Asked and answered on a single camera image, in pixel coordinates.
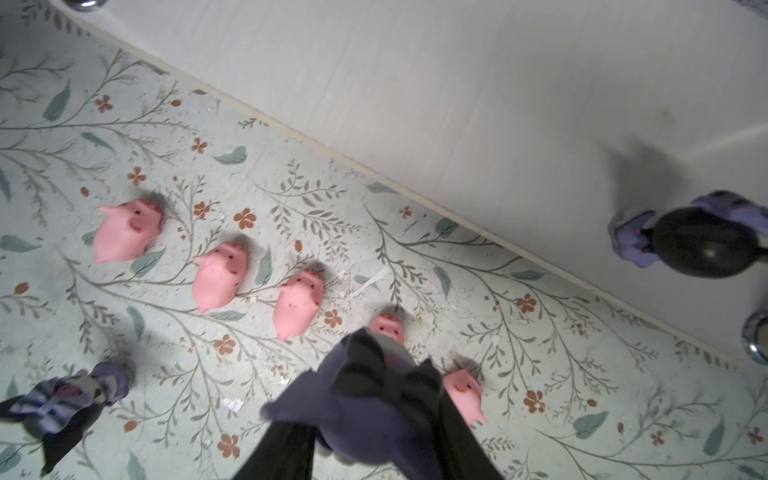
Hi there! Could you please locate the pink pig toy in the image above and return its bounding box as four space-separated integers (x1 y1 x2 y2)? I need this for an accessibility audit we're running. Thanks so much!
368 314 405 345
443 369 487 426
192 242 248 314
273 270 325 341
93 199 163 264

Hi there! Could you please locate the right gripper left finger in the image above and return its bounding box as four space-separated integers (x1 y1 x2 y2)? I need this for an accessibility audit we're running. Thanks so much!
232 422 318 480

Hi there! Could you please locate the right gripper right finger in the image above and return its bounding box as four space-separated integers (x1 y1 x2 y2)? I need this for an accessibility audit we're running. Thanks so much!
434 393 503 480

